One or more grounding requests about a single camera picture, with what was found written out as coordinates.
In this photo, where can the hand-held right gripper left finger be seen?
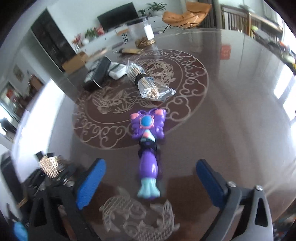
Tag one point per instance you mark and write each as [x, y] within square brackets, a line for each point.
[90, 183]

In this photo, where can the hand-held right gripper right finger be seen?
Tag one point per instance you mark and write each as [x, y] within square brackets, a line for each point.
[210, 183]

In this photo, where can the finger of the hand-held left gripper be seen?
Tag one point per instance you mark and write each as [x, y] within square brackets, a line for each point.
[59, 177]

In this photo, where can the sequined bow hair clip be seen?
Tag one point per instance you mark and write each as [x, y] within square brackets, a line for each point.
[50, 165]

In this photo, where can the purple toy wand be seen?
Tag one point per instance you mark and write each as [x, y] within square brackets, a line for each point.
[148, 148]

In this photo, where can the blue plastic object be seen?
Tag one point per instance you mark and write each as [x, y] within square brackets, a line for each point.
[20, 231]

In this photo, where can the black box with pictures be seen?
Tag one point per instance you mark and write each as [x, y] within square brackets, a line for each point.
[98, 73]

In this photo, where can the bag of wooden sticks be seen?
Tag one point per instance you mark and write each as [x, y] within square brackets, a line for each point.
[144, 81]

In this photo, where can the cardboard box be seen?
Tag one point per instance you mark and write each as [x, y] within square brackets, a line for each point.
[75, 62]

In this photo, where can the red flower arrangement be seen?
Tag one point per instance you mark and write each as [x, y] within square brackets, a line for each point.
[76, 41]

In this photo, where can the dark glass display cabinet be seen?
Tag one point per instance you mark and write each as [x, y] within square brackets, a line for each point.
[52, 39]

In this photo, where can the round white vase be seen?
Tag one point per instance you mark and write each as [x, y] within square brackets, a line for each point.
[85, 41]

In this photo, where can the paper chopstick packet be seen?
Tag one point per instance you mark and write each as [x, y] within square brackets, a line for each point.
[131, 49]

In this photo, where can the white television console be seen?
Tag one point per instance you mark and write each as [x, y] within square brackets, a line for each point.
[111, 38]

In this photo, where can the leafy potted plant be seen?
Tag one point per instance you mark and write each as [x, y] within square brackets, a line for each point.
[90, 33]

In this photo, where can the pile of assorted clutter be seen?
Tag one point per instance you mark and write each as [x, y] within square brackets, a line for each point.
[279, 49]

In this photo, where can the orange top bench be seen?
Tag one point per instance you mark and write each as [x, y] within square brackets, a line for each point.
[122, 34]

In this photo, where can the red gift box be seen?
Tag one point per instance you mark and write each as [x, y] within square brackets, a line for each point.
[100, 30]

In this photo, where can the clear jar with black lid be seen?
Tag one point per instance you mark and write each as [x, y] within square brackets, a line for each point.
[142, 31]

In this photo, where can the wooden slatted bench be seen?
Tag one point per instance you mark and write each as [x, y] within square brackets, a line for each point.
[249, 19]

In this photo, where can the flat screen television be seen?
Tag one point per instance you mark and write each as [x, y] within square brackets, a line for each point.
[118, 16]

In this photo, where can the orange lounge chair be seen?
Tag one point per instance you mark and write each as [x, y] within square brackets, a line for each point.
[187, 14]

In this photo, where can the small potted green plant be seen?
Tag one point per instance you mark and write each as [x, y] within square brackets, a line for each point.
[141, 12]

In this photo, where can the large potted green plant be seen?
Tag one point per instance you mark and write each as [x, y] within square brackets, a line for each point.
[156, 6]

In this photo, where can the framed wall picture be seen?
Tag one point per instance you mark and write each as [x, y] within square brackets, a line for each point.
[19, 73]

